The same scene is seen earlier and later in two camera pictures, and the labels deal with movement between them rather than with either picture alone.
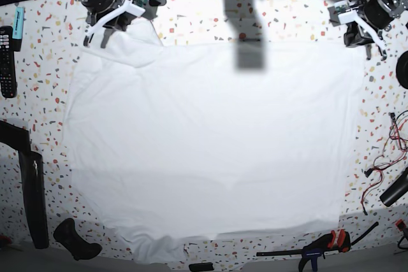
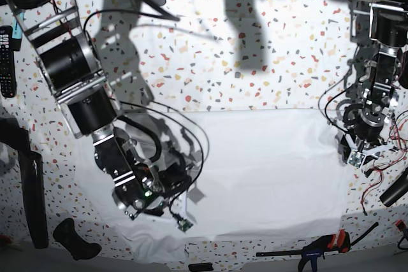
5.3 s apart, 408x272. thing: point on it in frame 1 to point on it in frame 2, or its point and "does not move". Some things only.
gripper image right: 377,11 to 364,128
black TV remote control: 7,83 does not move
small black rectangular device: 201,267 does not move
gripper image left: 102,5 to 159,183
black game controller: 65,234 does not move
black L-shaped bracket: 16,136 does not move
